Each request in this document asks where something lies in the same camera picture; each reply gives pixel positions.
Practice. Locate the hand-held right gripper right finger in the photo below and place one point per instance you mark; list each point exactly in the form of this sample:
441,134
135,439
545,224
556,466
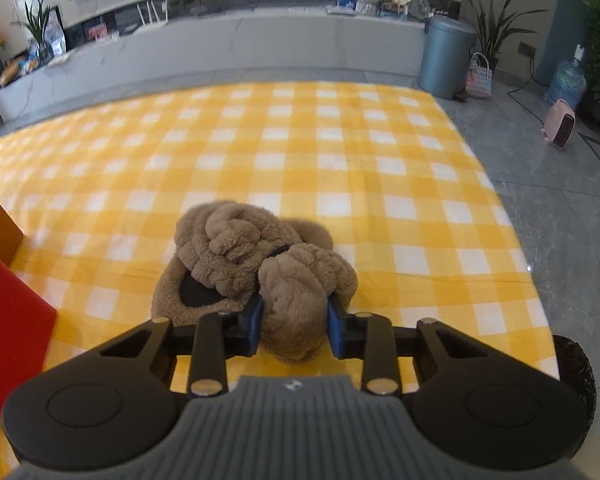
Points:
337,330

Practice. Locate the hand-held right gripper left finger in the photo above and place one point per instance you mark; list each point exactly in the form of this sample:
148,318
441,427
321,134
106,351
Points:
254,327

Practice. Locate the yellow checked tablecloth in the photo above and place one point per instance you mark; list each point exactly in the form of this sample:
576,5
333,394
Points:
330,160

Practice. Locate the red box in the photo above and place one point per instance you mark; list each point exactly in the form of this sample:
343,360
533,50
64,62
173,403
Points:
10,320

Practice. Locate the black waste bin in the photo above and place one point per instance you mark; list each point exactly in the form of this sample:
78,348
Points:
577,385

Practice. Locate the marble television console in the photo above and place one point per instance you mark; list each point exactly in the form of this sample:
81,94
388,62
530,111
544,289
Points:
230,50

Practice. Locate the woven basket bag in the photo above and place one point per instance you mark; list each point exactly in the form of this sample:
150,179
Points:
480,80

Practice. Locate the blue-grey trash can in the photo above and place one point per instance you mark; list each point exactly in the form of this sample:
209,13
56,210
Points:
445,60

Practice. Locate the pink space heater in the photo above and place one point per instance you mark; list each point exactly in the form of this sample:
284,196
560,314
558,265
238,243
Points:
560,127

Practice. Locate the white router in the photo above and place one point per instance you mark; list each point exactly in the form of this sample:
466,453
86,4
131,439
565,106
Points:
152,15

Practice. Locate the blue water jug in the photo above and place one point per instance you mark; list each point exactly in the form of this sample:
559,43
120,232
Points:
565,85

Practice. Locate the patterned decorative plate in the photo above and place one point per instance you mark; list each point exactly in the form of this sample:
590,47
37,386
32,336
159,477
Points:
419,5

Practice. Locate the tall leafy floor plant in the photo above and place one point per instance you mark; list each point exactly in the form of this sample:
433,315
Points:
490,30

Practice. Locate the blue snack packets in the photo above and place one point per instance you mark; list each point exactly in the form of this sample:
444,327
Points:
31,64

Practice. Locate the brown bread loaf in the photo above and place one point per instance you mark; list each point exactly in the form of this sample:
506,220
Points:
11,72

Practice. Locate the green plant in glass vase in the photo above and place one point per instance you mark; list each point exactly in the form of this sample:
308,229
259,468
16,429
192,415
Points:
40,25

